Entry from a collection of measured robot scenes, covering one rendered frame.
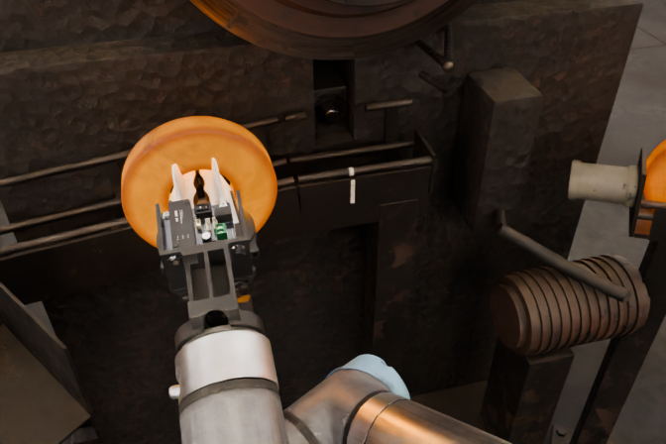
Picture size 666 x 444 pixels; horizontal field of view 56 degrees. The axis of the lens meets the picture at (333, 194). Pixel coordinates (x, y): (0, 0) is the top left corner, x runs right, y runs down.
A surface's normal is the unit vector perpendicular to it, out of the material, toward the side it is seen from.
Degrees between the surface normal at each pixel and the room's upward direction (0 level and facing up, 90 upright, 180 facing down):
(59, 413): 5
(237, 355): 23
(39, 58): 0
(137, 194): 89
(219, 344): 15
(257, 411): 34
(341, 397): 29
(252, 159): 89
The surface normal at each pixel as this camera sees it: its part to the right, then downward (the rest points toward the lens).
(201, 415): -0.45, -0.45
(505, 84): 0.00, -0.80
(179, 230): 0.04, -0.62
